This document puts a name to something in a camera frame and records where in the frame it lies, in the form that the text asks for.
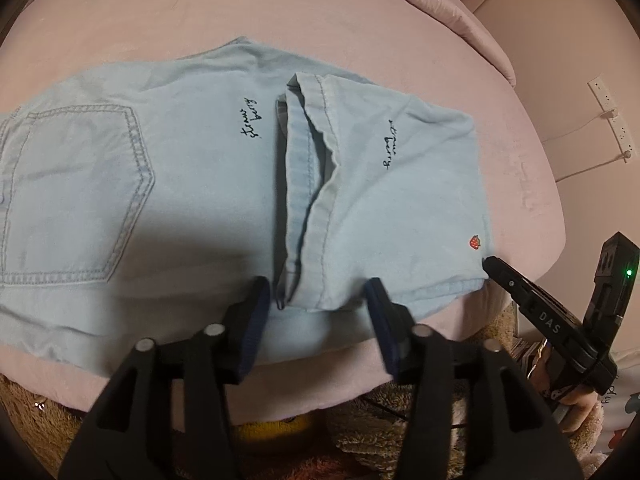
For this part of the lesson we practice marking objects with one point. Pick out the person's right hand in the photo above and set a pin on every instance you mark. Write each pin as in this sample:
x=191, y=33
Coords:
x=580, y=409

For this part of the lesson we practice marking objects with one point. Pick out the white wall socket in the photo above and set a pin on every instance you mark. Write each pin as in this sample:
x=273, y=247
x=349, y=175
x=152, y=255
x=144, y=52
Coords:
x=602, y=94

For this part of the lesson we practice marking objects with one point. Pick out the light blue strawberry pants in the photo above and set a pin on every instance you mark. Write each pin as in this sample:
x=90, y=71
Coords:
x=175, y=185

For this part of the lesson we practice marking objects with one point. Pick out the yellow round object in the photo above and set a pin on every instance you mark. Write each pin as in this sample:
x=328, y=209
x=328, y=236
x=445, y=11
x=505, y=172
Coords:
x=270, y=435

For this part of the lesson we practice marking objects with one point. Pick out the pink quilt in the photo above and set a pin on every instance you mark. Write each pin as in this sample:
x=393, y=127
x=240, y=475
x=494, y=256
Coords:
x=470, y=25

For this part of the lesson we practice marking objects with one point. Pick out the pink bed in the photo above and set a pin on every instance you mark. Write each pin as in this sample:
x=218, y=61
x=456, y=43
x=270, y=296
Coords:
x=250, y=5

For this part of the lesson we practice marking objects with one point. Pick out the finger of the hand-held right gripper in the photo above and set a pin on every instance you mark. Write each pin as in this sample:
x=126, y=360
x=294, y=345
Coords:
x=507, y=277

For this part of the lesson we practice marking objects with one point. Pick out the white printed cloth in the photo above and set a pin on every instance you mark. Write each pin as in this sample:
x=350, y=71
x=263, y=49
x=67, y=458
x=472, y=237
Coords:
x=620, y=410

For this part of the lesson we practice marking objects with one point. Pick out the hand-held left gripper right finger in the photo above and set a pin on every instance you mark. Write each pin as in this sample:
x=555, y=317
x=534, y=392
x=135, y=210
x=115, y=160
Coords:
x=385, y=325

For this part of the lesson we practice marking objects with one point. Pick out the brown fluffy rug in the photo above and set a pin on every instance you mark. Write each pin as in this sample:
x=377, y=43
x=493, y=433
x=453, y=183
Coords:
x=370, y=435

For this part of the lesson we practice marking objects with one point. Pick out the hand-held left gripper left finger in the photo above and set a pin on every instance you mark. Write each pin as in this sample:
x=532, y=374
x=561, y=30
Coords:
x=252, y=330

